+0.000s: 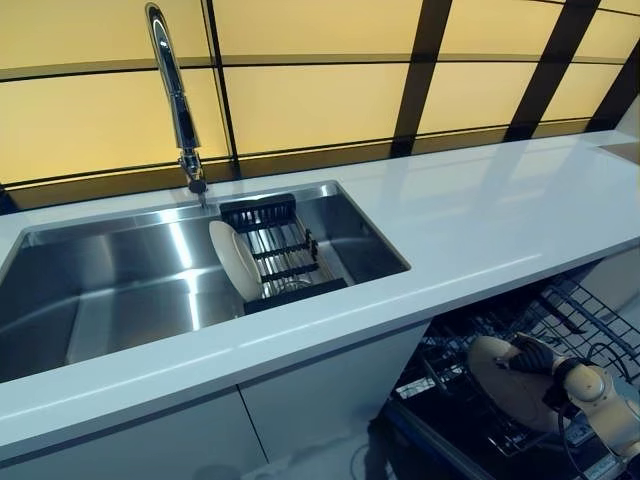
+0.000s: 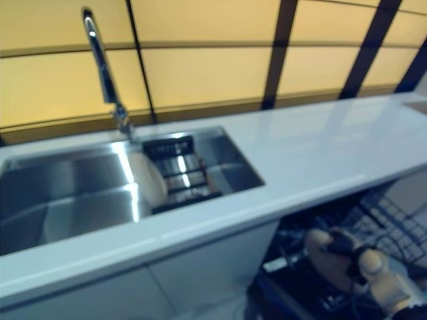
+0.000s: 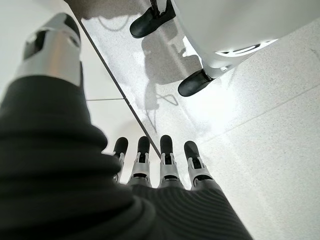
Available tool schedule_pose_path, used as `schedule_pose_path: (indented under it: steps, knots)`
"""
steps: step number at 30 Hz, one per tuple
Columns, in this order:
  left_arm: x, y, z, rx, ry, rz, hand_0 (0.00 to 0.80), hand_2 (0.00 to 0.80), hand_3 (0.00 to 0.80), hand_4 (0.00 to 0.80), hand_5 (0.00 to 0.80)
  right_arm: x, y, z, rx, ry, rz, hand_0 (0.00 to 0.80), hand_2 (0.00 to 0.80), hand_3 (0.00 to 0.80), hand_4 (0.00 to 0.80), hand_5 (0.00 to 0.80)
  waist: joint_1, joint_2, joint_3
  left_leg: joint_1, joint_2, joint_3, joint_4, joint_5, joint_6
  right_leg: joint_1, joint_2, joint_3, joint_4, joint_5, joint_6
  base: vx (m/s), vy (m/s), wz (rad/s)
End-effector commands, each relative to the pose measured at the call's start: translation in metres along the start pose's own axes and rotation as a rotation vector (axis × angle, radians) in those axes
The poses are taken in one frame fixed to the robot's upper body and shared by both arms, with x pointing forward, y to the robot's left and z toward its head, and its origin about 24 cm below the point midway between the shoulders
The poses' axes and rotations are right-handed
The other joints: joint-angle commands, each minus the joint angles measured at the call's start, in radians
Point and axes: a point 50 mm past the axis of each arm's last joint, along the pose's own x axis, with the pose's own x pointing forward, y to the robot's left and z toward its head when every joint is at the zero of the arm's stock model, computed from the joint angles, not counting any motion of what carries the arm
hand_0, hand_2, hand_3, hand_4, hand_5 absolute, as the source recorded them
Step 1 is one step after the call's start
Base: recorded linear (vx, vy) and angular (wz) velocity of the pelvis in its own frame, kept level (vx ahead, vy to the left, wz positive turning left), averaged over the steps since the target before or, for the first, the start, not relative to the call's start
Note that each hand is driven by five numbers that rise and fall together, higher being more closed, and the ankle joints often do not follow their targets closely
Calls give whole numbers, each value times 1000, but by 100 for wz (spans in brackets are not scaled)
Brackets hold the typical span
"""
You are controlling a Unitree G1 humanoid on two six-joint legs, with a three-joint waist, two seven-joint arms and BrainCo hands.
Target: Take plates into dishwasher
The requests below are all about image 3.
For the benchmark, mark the black robot left foot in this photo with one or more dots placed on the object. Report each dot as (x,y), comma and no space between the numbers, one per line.
(193,83)

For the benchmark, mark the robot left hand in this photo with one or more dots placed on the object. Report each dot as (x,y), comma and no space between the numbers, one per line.
(62,175)

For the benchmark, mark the white cabinet door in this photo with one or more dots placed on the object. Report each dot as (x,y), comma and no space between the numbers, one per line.
(97,75)

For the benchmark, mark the black robot foot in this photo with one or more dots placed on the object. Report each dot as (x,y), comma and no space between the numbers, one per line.
(147,22)
(193,83)

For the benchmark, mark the black robot right foot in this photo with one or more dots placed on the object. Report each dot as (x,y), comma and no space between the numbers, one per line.
(147,22)

